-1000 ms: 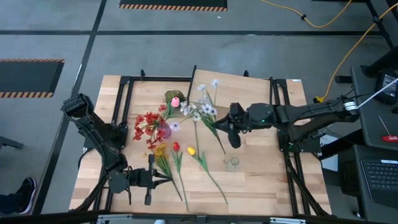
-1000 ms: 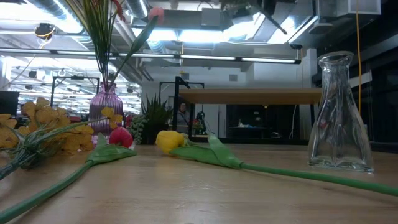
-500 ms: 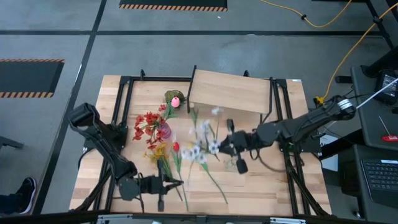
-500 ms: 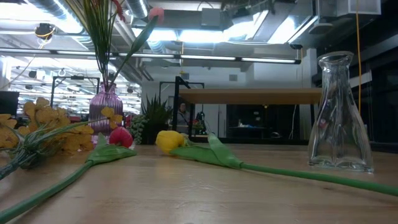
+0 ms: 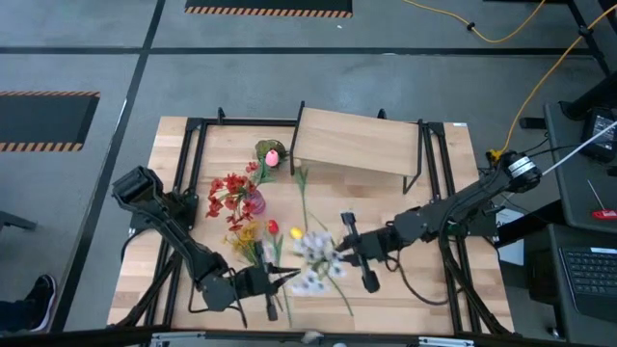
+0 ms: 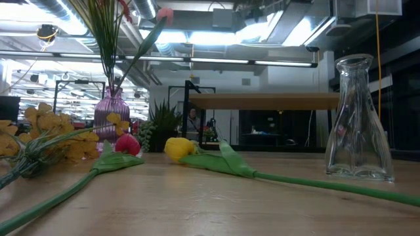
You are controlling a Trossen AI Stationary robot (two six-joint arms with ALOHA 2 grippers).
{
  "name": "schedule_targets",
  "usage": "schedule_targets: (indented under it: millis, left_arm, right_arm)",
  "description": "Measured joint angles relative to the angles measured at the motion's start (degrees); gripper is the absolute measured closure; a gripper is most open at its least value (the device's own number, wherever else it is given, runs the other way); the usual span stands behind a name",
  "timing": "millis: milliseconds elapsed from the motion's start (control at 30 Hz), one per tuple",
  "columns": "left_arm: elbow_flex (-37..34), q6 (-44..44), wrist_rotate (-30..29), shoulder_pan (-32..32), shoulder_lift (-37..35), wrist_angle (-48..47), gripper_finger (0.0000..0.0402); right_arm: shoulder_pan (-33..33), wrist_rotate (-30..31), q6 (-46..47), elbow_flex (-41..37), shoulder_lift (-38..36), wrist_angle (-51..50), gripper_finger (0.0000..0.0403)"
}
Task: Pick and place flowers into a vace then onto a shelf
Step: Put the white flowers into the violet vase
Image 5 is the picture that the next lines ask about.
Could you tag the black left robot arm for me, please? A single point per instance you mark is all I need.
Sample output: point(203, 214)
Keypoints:
point(169, 226)

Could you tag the red artificial tulip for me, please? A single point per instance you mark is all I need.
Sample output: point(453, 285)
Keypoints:
point(273, 226)

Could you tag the red artificial flower bunch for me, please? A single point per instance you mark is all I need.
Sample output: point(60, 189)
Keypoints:
point(233, 185)

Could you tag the white artificial flower bunch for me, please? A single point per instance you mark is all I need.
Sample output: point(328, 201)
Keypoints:
point(315, 248)

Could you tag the grey chair leg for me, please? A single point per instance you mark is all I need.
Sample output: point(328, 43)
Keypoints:
point(14, 221)

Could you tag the wooden shelf with black legs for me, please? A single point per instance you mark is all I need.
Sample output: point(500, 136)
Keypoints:
point(356, 140)

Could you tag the black overhead rig bar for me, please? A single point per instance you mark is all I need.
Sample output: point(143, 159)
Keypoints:
point(72, 339)

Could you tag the black metal table frame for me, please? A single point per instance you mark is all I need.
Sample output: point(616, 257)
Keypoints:
point(241, 122)

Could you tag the yellow artificial flower bunch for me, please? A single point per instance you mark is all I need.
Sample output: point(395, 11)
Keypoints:
point(247, 233)

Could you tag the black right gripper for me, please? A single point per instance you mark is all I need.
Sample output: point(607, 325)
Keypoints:
point(376, 243)

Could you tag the yellow artificial tulip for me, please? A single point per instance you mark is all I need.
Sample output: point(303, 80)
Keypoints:
point(296, 233)

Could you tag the potted green succulent plant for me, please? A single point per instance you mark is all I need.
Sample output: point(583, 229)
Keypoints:
point(264, 146)

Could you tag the purple ribbed glass vase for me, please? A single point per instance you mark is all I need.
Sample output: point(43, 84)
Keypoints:
point(259, 205)

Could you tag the white paper sheet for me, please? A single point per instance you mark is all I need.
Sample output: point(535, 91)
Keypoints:
point(513, 250)

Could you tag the dark grey desk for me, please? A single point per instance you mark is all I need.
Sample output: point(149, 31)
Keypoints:
point(544, 299)
point(573, 193)

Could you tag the pink artificial tulip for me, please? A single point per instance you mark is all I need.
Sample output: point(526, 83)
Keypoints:
point(272, 158)

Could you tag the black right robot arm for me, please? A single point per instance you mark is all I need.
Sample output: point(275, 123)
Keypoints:
point(463, 207)

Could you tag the black hazard-striped floor mat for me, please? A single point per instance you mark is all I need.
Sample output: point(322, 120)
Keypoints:
point(265, 5)
point(43, 120)

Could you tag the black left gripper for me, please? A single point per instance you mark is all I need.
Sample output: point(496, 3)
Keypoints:
point(255, 282)

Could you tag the black laptop keyboard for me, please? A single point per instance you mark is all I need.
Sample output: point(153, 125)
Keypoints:
point(593, 274)

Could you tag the person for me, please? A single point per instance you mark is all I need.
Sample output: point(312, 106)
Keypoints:
point(41, 299)

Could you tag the black tripod stand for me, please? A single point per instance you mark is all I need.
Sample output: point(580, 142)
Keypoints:
point(584, 32)

